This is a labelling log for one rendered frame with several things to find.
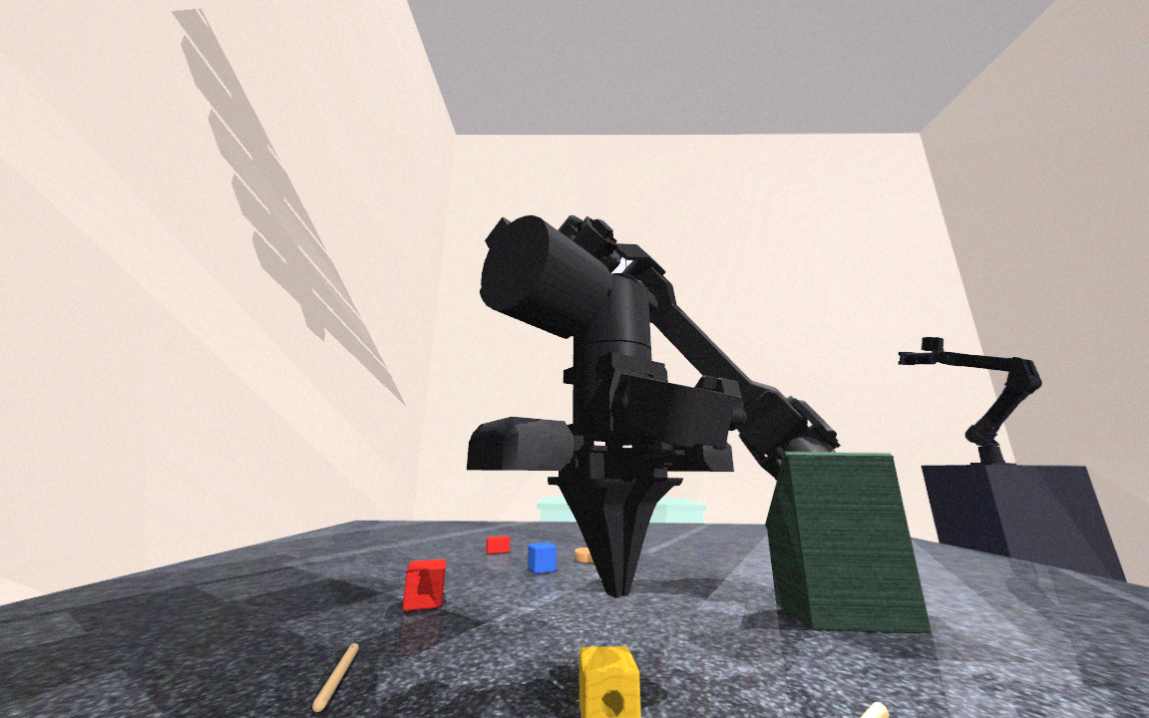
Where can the blue cube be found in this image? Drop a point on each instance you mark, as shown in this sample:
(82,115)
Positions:
(542,557)

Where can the yellow block with hole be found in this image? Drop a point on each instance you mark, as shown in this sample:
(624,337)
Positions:
(608,683)

